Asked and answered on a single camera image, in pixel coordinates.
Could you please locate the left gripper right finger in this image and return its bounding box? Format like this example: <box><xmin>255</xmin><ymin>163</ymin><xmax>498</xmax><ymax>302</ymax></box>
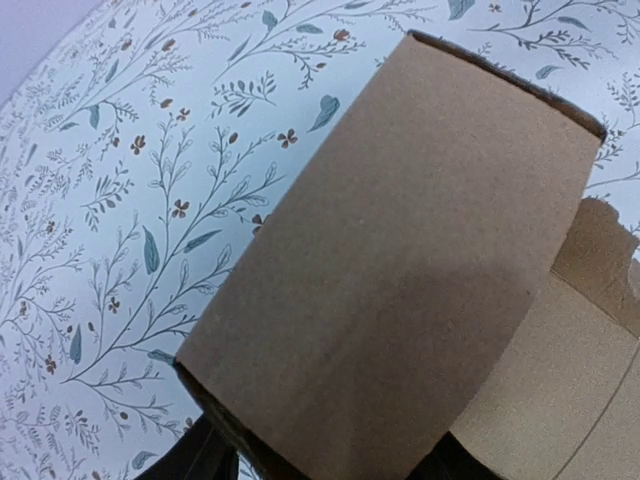
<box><xmin>407</xmin><ymin>432</ymin><xmax>495</xmax><ymax>480</ymax></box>

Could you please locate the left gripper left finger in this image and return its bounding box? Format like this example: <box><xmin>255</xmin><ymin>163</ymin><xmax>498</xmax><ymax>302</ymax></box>
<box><xmin>138</xmin><ymin>415</ymin><xmax>239</xmax><ymax>480</ymax></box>

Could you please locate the brown cardboard box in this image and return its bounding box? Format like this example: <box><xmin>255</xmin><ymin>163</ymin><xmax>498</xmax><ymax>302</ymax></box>
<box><xmin>176</xmin><ymin>32</ymin><xmax>639</xmax><ymax>479</ymax></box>

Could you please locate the floral patterned table mat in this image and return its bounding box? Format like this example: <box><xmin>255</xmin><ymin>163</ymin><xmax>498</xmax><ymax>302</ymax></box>
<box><xmin>1</xmin><ymin>1</ymin><xmax>639</xmax><ymax>479</ymax></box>

